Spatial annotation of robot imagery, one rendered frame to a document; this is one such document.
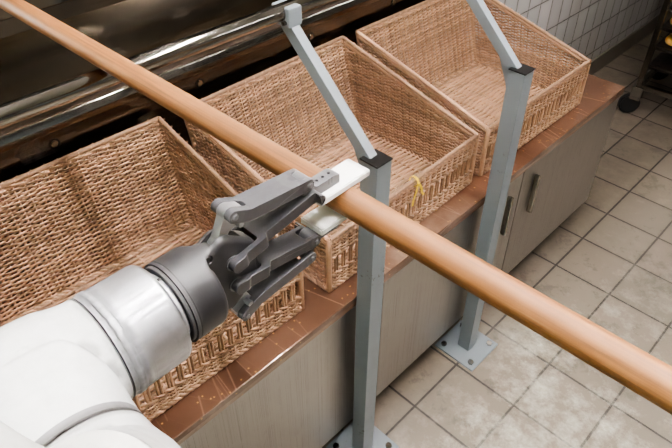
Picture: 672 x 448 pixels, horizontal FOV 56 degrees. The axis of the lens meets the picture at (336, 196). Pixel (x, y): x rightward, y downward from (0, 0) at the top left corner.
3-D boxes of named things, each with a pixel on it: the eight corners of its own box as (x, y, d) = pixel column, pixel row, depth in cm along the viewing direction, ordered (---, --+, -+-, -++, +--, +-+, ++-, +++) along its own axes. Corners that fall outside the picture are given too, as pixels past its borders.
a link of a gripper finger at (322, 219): (321, 230, 61) (321, 236, 61) (369, 199, 65) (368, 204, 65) (300, 217, 62) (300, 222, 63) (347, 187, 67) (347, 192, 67)
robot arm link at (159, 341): (85, 352, 53) (146, 313, 57) (146, 419, 48) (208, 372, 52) (56, 276, 48) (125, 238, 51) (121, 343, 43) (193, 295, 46)
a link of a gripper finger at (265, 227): (207, 256, 55) (203, 245, 54) (297, 184, 61) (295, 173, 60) (236, 278, 53) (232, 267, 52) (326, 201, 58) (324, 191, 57)
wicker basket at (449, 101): (349, 113, 194) (350, 29, 177) (457, 56, 226) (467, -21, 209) (481, 180, 168) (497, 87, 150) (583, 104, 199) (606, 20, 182)
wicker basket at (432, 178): (191, 201, 161) (174, 106, 143) (341, 117, 193) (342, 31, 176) (329, 298, 135) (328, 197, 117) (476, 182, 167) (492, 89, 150)
